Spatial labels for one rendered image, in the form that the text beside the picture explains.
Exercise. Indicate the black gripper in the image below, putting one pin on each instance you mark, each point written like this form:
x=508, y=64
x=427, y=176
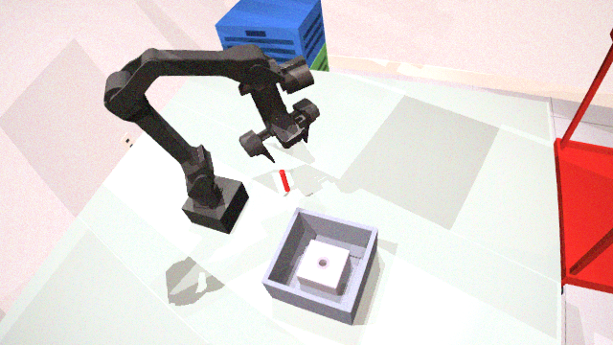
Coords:
x=252, y=143

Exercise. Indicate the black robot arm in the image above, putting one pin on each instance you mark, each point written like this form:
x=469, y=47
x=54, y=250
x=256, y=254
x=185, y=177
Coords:
x=258, y=73

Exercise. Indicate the white square plate with hole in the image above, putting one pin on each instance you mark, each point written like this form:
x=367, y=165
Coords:
x=323, y=267

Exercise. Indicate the red peg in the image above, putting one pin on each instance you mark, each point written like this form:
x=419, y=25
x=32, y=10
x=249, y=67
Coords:
x=284, y=180

